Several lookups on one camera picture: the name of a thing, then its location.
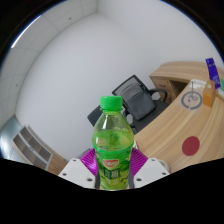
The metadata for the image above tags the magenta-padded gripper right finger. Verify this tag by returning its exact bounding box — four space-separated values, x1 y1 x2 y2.
127 147 171 190

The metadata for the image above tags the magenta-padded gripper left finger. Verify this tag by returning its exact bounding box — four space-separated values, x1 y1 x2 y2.
58 148 100 190

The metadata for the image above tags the green drink bottle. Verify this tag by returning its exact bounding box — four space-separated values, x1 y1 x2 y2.
91 95 135 191

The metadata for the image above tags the flat round red coaster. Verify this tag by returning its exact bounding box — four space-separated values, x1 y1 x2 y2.
181 135 201 157

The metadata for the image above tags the wooden shelf cabinet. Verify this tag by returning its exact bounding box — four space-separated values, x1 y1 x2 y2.
11 124 68 176

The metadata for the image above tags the grey mesh office chair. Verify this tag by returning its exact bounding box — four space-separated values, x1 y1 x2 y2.
111 74 169 134

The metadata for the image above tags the orange cardboard box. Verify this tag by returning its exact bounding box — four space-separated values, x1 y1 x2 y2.
202 79 216 108

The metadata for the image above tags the wooden side desk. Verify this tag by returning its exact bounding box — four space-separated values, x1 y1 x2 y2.
148 60 214 104

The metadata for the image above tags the green packet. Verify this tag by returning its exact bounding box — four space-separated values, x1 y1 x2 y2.
218 77 224 98

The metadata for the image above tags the purple standing pouch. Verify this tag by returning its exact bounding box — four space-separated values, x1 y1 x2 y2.
205 57 222 90

